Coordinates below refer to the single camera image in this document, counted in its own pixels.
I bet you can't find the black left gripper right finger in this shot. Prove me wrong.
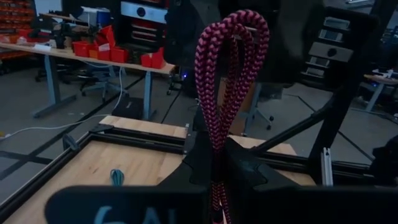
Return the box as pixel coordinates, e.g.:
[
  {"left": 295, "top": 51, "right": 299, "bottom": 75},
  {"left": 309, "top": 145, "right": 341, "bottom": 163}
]
[{"left": 221, "top": 138, "right": 398, "bottom": 224}]

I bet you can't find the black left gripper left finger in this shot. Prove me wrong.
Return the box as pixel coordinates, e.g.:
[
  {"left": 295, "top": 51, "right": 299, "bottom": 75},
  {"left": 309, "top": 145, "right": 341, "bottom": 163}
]
[{"left": 45, "top": 130, "right": 219, "bottom": 224}]

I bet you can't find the pink and black braided cable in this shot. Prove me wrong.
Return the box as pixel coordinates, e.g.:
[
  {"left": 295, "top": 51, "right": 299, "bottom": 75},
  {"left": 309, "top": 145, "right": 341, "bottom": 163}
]
[{"left": 194, "top": 9, "right": 271, "bottom": 224}]

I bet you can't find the black box on floor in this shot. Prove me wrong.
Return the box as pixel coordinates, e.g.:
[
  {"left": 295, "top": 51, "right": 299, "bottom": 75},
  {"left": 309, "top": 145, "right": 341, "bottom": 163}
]
[{"left": 111, "top": 96, "right": 146, "bottom": 121}]

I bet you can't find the red storage bin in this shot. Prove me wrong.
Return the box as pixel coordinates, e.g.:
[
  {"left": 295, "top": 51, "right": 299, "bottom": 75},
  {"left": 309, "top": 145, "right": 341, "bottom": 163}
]
[
  {"left": 95, "top": 26, "right": 116, "bottom": 62},
  {"left": 110, "top": 46, "right": 129, "bottom": 64},
  {"left": 140, "top": 47, "right": 166, "bottom": 70},
  {"left": 73, "top": 40, "right": 93, "bottom": 58}
]

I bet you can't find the grey office chair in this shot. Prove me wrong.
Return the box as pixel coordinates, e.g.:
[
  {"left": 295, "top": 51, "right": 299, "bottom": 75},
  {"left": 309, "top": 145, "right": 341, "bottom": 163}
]
[{"left": 77, "top": 62, "right": 127, "bottom": 101}]

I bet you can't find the black drawer cabinet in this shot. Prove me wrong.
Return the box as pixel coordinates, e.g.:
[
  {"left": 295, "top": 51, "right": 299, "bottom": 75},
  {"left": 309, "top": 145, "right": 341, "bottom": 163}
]
[{"left": 119, "top": 0, "right": 171, "bottom": 65}]

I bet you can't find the wooden workbench with grey legs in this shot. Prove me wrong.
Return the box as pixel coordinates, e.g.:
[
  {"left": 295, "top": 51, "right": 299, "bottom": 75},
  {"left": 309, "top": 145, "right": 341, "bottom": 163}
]
[{"left": 0, "top": 42, "right": 177, "bottom": 121}]

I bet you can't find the blue and white box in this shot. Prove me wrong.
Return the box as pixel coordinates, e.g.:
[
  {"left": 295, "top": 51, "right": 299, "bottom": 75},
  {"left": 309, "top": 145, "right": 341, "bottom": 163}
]
[{"left": 77, "top": 6, "right": 112, "bottom": 27}]

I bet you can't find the black table frame rail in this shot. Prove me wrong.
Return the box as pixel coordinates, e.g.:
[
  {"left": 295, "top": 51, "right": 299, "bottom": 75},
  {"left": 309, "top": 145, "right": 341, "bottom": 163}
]
[{"left": 0, "top": 123, "right": 398, "bottom": 223}]

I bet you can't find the teal braided cable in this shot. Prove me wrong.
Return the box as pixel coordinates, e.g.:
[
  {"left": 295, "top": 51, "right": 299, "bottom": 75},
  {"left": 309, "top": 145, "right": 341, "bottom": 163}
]
[{"left": 109, "top": 169, "right": 126, "bottom": 187}]

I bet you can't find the silver aluminium bracket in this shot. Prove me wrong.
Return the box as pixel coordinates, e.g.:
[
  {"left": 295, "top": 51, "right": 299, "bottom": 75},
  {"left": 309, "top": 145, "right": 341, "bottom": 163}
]
[{"left": 320, "top": 147, "right": 334, "bottom": 187}]

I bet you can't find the white floor cable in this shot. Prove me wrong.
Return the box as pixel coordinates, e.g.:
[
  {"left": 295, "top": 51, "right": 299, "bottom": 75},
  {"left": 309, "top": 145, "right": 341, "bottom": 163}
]
[{"left": 0, "top": 67, "right": 126, "bottom": 140}]

